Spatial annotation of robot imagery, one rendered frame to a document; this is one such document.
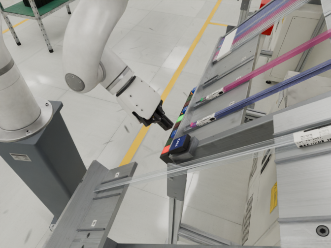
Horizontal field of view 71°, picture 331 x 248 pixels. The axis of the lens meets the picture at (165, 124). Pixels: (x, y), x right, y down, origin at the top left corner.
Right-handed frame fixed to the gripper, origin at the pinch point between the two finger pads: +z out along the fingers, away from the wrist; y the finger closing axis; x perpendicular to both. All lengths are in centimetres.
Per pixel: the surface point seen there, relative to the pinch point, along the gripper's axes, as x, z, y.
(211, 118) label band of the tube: 13.8, 4.4, 0.7
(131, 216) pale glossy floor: -65, 37, 5
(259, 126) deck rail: 27.6, 4.6, 10.0
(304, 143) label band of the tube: 37.6, -1.0, 22.5
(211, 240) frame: -15.7, 45.0, 12.0
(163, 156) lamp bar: -4.6, 6.5, 6.0
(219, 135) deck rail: 18.8, 4.1, 9.0
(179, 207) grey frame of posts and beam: -7.9, 20.4, 14.0
